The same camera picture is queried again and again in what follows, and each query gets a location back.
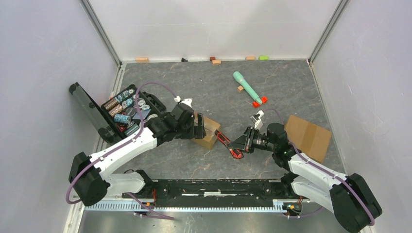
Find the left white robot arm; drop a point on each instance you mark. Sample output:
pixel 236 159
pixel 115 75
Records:
pixel 92 177

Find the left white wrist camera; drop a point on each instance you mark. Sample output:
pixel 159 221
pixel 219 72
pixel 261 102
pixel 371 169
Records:
pixel 183 104

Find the small brown wooden cube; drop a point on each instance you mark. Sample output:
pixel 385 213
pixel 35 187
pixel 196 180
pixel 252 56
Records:
pixel 240 89

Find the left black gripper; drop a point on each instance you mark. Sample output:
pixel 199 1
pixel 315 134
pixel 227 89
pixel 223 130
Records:
pixel 195 132

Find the tan block far left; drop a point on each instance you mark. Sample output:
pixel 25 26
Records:
pixel 142 59

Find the brown cardboard express box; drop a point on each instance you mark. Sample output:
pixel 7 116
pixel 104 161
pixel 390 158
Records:
pixel 210 138

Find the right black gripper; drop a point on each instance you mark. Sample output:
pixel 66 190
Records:
pixel 240 143

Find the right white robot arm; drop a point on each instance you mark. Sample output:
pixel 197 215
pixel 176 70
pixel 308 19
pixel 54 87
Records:
pixel 347 197

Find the green block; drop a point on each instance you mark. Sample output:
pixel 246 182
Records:
pixel 264 58

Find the flat brown cardboard box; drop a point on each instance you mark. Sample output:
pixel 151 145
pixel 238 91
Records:
pixel 311 139

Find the black case with poker chips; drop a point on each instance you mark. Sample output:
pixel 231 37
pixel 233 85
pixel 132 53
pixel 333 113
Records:
pixel 130 117

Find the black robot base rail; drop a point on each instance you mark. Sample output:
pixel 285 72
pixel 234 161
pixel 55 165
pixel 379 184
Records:
pixel 218 193

